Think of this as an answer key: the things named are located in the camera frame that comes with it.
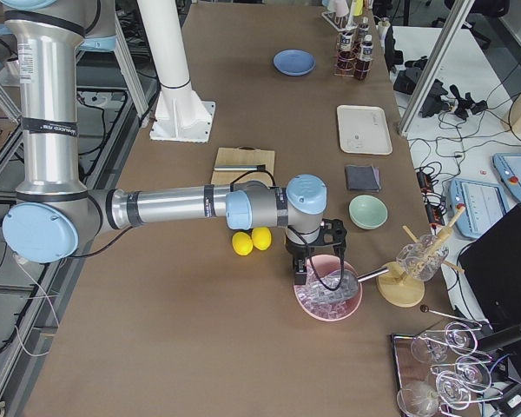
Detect clear plastic ice cubes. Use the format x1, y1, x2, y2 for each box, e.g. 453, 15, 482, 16
294, 269, 362, 321

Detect wine glass rack tray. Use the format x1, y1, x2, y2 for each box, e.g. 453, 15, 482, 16
390, 321, 521, 416

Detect wooden cup tree stand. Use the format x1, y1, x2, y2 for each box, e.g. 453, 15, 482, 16
377, 205, 465, 308

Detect copper wire bottle rack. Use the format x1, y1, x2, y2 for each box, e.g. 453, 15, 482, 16
333, 26, 373, 81

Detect pink bowl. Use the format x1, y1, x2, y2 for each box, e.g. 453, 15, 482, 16
293, 255, 363, 321

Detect dark drink bottle front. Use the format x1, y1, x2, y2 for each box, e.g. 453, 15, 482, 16
353, 35, 373, 81

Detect cream rabbit tray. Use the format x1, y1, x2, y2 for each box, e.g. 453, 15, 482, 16
336, 104, 392, 156

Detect dark drink bottle back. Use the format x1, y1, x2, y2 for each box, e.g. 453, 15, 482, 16
334, 24, 357, 76

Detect clear glass mug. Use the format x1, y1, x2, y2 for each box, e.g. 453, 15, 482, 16
396, 235, 449, 281

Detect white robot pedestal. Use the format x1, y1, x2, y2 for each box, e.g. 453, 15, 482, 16
138, 0, 215, 143

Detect black laptop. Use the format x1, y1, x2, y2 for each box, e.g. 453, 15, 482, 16
459, 203, 521, 330

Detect yellow lemon near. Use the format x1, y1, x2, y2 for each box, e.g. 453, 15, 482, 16
231, 231, 254, 256

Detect metal ice scoop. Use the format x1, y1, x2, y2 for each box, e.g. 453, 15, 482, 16
315, 267, 389, 303

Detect blue teach pendant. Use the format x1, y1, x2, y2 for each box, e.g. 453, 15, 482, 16
492, 153, 521, 202
449, 178, 510, 239

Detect yellow lemon far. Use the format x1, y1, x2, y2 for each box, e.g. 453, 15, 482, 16
251, 227, 272, 251

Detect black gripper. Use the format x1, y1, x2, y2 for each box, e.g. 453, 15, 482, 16
285, 218, 346, 286

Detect steel muddler black tip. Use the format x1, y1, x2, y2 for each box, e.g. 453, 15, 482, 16
214, 164, 266, 172

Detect dark drink bottle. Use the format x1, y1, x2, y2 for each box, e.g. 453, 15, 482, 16
334, 24, 357, 76
353, 35, 373, 81

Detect blue teach pendant near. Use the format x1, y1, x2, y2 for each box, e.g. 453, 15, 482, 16
449, 178, 510, 239

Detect blue plate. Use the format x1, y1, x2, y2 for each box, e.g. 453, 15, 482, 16
273, 50, 316, 76

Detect grey folded cloth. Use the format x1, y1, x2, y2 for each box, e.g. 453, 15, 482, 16
345, 165, 381, 192

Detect yellow lemon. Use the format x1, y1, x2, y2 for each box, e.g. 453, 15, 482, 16
251, 227, 272, 251
231, 231, 254, 256

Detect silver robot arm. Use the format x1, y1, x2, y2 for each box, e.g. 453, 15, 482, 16
3, 1, 346, 285

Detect blue teach pendant far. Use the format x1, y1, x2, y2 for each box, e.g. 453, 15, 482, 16
492, 153, 521, 202

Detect wooden cutting board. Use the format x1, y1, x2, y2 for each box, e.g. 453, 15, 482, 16
210, 148, 275, 186

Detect mint green bowl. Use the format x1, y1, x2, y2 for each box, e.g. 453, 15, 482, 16
348, 195, 388, 230

